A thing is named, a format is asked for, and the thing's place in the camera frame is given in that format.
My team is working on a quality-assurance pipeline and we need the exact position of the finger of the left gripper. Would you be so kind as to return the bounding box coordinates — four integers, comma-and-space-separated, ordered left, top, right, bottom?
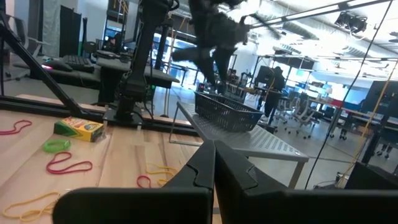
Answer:
213, 49, 236, 94
195, 57, 217, 86

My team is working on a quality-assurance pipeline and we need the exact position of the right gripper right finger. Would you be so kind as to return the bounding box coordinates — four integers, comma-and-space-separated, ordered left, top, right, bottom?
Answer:
214, 139, 398, 224

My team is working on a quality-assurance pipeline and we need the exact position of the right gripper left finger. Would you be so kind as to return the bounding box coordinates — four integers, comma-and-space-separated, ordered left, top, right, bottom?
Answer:
52, 139, 216, 224

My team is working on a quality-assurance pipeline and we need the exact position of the red rubber band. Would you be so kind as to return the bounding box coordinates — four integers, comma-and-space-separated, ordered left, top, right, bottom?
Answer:
0, 119, 33, 136
136, 175, 152, 189
45, 151, 93, 175

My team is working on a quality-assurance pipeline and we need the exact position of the yellow green crayon box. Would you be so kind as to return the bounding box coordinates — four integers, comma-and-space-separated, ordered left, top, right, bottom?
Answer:
53, 116, 106, 143

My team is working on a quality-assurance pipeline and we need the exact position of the yellow rubber band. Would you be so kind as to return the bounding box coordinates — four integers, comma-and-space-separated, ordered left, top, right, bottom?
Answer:
2, 191, 62, 223
144, 163, 178, 187

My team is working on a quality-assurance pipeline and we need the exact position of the green coil wrist keychain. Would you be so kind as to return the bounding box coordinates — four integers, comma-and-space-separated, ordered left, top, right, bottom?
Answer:
42, 139, 72, 154

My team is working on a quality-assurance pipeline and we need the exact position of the black desk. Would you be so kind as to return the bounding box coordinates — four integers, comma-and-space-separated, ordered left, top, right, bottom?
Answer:
12, 49, 180, 106

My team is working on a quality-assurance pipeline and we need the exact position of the white office chair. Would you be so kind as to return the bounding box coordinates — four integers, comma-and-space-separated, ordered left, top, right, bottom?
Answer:
287, 92, 324, 139

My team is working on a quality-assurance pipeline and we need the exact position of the grey office chair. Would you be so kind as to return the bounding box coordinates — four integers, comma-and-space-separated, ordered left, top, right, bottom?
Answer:
6, 15, 47, 60

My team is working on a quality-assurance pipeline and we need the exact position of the black computer monitor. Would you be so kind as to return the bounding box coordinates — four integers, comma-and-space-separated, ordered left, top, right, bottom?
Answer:
254, 65, 276, 88

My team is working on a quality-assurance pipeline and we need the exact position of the black plastic mesh basket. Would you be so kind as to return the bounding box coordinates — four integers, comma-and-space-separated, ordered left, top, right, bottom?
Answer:
194, 91, 264, 133

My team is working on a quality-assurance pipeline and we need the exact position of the person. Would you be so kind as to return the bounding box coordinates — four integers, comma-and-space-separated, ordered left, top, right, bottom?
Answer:
264, 66, 286, 125

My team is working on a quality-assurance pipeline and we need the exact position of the grey perforated metal shelf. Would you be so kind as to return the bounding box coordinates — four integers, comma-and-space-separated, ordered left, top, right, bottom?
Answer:
169, 101, 310, 190

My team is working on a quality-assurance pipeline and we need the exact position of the black equipment box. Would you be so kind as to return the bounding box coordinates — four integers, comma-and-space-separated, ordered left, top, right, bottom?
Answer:
344, 161, 398, 190

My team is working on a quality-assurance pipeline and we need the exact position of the overhead light bar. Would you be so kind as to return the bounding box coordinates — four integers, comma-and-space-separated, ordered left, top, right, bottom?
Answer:
250, 0, 393, 29

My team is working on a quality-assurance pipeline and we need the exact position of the black computer keyboard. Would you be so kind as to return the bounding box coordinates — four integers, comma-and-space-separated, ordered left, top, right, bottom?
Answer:
62, 55, 95, 74

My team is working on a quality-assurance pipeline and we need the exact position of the black ceiling spotlight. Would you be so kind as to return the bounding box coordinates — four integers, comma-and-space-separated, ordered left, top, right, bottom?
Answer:
335, 11, 368, 34

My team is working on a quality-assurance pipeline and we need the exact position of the black partition panel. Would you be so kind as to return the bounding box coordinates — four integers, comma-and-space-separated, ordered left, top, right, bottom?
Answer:
58, 5, 82, 58

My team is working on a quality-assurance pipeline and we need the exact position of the black computer mouse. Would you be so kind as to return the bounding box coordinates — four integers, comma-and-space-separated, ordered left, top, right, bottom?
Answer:
42, 58, 73, 73

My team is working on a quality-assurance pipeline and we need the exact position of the large black screen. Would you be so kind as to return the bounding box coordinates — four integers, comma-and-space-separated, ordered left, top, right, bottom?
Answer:
360, 80, 398, 125

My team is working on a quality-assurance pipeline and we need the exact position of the yellow hanging cable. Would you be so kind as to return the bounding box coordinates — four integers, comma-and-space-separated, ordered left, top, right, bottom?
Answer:
337, 58, 398, 187

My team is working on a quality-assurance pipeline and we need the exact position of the black hanging cable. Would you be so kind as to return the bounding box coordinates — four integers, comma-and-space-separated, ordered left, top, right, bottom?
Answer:
304, 0, 394, 190

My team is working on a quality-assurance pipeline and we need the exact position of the black aluminium table frame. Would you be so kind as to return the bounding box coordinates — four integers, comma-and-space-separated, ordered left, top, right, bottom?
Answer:
0, 12, 203, 137

